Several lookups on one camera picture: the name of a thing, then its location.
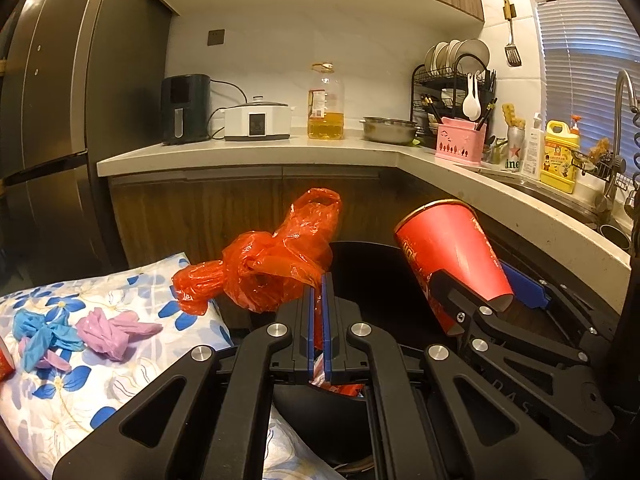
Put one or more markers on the steel refrigerator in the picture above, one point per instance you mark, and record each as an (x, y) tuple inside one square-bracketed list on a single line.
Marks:
[(75, 85)]

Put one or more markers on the black trash bin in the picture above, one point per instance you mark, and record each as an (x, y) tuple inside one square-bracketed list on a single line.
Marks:
[(370, 275)]

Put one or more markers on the dark wall socket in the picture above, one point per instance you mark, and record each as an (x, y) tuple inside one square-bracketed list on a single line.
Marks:
[(216, 37)]

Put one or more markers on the white window blinds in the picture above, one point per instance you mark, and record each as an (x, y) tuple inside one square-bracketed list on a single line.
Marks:
[(590, 60)]

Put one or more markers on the black dish rack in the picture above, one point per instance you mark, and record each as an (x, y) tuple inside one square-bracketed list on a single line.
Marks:
[(425, 95)]

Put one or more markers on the blue rubber glove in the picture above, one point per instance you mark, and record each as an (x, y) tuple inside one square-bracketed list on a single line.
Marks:
[(45, 335)]

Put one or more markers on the purple rubber glove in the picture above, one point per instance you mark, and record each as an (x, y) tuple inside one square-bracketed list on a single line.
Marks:
[(115, 332)]

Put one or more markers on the slotted metal spatula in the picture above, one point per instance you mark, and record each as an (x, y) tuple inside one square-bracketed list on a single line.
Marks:
[(512, 55)]

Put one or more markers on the steel basin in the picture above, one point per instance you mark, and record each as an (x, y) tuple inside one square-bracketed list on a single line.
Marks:
[(390, 130)]

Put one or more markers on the yellow detergent bottle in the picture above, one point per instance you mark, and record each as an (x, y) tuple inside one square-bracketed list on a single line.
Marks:
[(560, 165)]

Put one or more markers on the wooden base cabinet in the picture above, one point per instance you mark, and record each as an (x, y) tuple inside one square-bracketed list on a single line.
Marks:
[(200, 210)]

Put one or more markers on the red foil wrapper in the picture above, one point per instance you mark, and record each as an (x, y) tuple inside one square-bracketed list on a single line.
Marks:
[(4, 360)]

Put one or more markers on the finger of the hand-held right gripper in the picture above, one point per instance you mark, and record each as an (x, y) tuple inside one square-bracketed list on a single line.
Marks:
[(530, 287), (450, 295)]

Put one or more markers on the white pump bottle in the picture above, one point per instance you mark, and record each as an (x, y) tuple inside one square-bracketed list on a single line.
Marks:
[(533, 150)]

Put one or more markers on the pink utensil holder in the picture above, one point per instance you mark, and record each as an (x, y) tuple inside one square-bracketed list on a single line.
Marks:
[(457, 145)]

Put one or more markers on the black chopsticks bundle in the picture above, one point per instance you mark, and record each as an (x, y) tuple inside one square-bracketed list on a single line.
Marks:
[(486, 115)]

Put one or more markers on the blue floral blanket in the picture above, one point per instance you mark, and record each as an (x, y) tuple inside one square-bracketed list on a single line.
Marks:
[(150, 300)]

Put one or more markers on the red plastic bag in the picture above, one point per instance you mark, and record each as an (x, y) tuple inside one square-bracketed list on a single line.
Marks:
[(275, 265)]

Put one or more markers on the cooking oil bottle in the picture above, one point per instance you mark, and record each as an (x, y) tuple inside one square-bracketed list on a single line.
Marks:
[(326, 110)]

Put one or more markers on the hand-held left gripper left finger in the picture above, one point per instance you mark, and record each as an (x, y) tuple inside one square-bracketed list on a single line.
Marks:
[(312, 320)]

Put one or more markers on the steel cup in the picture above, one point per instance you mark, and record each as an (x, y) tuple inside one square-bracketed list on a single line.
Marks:
[(615, 235)]

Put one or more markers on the white electric cooker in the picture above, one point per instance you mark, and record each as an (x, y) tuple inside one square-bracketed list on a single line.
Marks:
[(257, 120)]

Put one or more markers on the white rice spoon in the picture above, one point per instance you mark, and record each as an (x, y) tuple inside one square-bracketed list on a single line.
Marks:
[(471, 105)]

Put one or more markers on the steel faucet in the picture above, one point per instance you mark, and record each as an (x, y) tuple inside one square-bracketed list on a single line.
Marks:
[(620, 95)]

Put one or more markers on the beer can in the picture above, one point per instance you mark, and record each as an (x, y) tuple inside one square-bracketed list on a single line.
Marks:
[(515, 152)]

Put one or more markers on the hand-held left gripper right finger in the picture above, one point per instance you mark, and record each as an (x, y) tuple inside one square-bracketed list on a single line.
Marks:
[(328, 320)]

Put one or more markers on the row of white plates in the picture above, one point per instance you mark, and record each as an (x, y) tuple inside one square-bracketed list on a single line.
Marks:
[(440, 55)]

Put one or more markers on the black air fryer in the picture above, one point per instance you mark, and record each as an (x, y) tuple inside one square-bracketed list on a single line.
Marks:
[(185, 110)]

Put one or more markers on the red paper cup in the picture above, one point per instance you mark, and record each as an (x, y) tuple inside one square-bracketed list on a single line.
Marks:
[(450, 245)]

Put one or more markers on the yellow dish brush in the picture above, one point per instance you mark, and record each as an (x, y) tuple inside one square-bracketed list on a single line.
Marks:
[(512, 115)]

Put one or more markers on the steel sink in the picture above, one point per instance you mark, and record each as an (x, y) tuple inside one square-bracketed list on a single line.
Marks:
[(550, 192)]

